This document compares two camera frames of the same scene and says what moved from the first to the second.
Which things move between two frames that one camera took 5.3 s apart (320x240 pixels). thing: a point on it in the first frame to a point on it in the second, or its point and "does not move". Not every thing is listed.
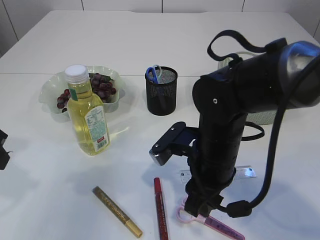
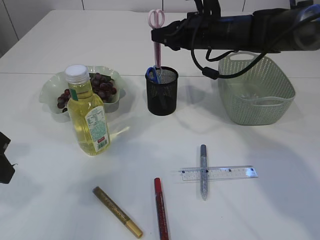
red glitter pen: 162,231 does not move
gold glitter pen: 118,212 does not move
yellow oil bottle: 88,119 does not move
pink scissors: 209,220 to 156,19
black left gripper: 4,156 to 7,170
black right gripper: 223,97 to 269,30
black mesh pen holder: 161,97 does not move
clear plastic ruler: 241,172 does not move
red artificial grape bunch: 102,87 does not move
